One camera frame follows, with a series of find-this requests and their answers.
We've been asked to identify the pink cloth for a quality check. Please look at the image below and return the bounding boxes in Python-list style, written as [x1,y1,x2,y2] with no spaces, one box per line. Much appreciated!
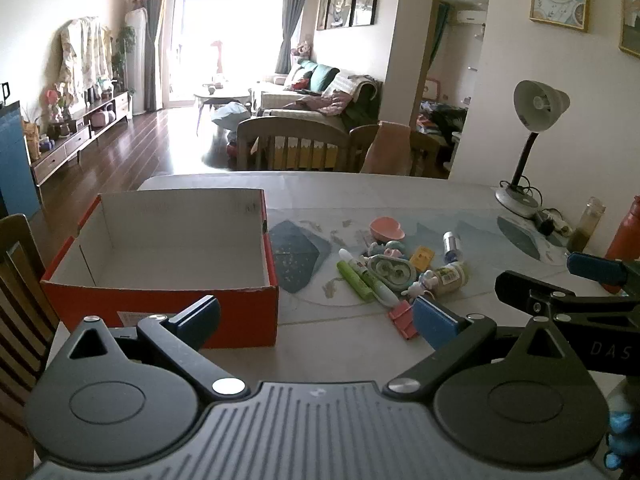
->
[360,121,412,176]

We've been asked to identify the white bunny toy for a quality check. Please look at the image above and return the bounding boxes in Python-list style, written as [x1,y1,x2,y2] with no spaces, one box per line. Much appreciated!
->
[406,270,437,302]

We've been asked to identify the pink heart-shaped bowl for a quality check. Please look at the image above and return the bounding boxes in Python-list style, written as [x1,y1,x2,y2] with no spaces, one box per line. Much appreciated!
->
[370,216,407,242]

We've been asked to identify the red bottle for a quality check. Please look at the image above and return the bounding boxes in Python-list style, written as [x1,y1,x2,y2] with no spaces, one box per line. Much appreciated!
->
[602,199,640,294]

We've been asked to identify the teal door curtain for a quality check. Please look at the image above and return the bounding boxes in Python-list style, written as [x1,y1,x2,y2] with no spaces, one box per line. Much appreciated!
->
[431,2,451,81]

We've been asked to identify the beige sofa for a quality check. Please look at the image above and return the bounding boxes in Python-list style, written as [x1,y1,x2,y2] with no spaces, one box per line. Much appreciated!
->
[250,59,383,133]

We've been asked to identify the white power strip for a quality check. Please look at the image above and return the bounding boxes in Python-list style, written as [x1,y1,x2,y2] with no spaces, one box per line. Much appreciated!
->
[535,207,574,237]

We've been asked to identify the wooden dining chair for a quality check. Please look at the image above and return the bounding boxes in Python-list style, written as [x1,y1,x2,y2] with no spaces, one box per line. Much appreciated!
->
[0,213,62,411]
[236,116,351,172]
[348,122,443,178]

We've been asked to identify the pink binder clip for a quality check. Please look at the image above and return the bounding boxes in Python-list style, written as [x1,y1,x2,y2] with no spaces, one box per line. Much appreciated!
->
[389,302,427,344]

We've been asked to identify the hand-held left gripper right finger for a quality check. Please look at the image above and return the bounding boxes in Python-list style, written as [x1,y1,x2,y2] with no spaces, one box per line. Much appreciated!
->
[382,295,591,402]

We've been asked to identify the small silver bottle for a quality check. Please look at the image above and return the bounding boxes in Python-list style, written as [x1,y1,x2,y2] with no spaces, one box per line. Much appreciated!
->
[442,231,464,264]

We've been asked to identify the clear case with green insert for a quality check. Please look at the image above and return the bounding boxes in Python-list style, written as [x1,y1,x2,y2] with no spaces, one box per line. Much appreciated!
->
[367,255,419,291]

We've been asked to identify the brown glass bottle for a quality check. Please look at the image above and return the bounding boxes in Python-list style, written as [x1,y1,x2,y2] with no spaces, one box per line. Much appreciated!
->
[566,196,606,256]

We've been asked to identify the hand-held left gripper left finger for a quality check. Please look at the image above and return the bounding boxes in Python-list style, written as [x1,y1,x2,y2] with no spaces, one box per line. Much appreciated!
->
[47,295,249,403]

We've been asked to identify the red cardboard box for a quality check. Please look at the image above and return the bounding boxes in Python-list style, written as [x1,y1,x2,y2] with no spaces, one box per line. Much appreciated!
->
[40,188,279,350]

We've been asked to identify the person's right hand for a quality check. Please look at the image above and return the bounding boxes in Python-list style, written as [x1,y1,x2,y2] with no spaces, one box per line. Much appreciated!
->
[604,400,640,468]

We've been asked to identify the grey curtain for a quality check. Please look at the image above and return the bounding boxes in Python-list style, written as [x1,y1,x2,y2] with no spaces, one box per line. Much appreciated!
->
[141,0,168,111]
[275,0,304,76]

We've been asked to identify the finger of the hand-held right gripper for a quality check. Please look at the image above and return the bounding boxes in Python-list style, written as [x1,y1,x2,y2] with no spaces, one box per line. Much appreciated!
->
[566,251,640,289]
[494,270,640,329]

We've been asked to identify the green potted plant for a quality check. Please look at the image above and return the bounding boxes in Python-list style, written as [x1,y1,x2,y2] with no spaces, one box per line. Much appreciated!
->
[111,25,137,96]

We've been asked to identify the blue cabinet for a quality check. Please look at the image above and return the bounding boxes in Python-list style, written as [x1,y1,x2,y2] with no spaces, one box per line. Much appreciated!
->
[0,101,42,221]

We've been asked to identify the round coffee table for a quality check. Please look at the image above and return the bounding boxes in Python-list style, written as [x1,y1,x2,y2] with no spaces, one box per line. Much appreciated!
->
[192,84,252,136]

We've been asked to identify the hanging floral clothes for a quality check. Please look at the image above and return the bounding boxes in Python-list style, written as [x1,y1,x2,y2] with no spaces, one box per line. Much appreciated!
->
[54,16,115,106]

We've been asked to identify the wooden tv cabinet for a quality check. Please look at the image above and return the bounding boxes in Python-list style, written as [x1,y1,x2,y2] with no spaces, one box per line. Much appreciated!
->
[29,91,133,186]

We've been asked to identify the blue bag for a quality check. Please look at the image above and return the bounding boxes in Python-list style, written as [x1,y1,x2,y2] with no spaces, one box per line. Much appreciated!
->
[210,101,251,133]

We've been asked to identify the pink potted flower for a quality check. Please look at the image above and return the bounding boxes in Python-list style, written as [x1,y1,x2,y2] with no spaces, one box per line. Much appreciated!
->
[44,87,71,123]

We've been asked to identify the grey desk lamp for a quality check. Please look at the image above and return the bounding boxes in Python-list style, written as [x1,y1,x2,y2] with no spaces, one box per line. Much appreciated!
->
[495,80,571,219]

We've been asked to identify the white standing air conditioner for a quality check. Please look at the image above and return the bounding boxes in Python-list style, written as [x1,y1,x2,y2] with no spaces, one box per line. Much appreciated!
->
[123,6,149,113]

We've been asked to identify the green marker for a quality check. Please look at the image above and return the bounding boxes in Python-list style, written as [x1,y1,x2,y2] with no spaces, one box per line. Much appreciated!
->
[337,259,376,304]

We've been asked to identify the cream jar with label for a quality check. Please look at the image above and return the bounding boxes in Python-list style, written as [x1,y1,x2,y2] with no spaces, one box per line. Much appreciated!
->
[430,261,471,291]

